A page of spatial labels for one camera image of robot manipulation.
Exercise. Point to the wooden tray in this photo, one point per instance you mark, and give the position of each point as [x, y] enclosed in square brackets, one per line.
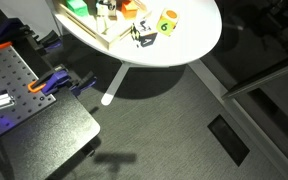
[84, 25]

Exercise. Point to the white table base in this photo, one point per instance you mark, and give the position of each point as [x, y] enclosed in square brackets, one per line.
[115, 83]

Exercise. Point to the black white letter A block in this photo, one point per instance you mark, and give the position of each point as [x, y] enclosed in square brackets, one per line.
[145, 37]

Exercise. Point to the orange block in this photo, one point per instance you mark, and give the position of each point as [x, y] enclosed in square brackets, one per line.
[129, 10]

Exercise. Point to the black stand table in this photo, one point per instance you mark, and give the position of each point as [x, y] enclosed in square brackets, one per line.
[50, 143]

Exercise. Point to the black perforated breadboard plate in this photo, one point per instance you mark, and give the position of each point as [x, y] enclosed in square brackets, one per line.
[14, 73]

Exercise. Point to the green block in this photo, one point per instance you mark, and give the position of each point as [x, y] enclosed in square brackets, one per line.
[77, 7]

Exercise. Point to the dark floor hatch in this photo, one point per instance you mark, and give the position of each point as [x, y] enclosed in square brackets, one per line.
[228, 140]

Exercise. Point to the purple clamp with orange trigger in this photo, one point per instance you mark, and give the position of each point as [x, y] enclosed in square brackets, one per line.
[57, 80]
[12, 31]

